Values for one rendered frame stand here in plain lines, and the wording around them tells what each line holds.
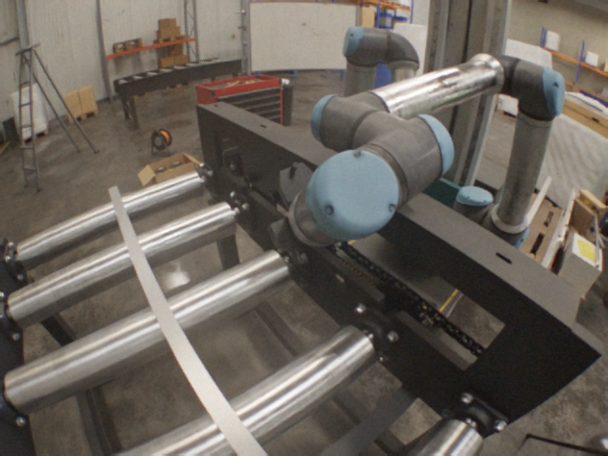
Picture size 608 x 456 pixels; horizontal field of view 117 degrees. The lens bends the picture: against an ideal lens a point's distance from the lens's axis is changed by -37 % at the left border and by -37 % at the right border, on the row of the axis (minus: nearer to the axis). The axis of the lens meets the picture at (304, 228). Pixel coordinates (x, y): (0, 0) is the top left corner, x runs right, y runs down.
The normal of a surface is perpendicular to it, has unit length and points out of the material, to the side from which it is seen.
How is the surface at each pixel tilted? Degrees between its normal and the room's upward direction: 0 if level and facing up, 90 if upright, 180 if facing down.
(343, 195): 48
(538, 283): 0
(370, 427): 0
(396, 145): 25
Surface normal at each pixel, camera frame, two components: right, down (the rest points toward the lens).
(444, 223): 0.01, -0.79
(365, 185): 0.14, -0.08
